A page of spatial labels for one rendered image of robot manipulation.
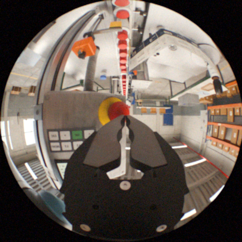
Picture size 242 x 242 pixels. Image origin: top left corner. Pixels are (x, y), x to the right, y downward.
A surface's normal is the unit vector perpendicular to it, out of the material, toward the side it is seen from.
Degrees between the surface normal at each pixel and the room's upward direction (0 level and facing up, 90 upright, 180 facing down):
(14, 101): 90
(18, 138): 90
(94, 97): 90
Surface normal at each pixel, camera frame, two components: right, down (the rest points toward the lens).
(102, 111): 0.55, 0.04
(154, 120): -0.18, 0.05
